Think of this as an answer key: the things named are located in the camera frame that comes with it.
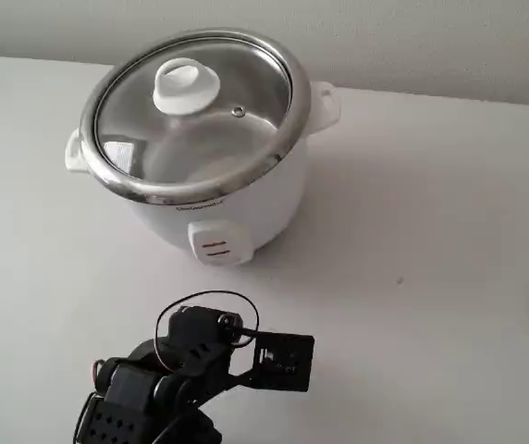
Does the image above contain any glass lid with white knob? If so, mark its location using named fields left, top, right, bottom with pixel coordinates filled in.
left=92, top=41, right=293, bottom=186

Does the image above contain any white electric rice cooker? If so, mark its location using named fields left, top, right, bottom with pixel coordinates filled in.
left=64, top=27, right=342, bottom=267

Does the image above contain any stainless steel inner pot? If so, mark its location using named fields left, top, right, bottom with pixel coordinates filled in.
left=93, top=45, right=293, bottom=184

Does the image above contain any thin black cable loop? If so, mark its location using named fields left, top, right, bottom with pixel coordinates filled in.
left=153, top=290, right=261, bottom=366

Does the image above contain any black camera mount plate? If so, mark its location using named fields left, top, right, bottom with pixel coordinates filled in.
left=248, top=330, right=315, bottom=393

